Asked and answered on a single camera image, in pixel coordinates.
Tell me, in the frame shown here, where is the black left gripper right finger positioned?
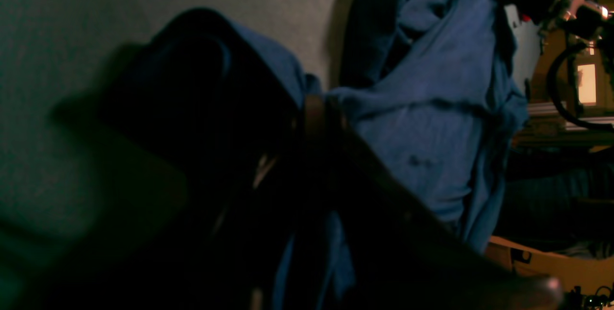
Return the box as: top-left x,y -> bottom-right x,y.
326,99 -> 564,310

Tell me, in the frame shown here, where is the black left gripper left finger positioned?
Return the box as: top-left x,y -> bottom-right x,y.
29,95 -> 323,310

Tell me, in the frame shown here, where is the blue t-shirt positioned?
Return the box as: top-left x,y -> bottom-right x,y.
96,0 -> 528,310

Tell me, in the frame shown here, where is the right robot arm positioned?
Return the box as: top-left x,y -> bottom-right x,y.
504,0 -> 614,133

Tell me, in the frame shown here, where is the teal table cloth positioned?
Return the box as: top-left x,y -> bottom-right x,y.
0,0 -> 543,310

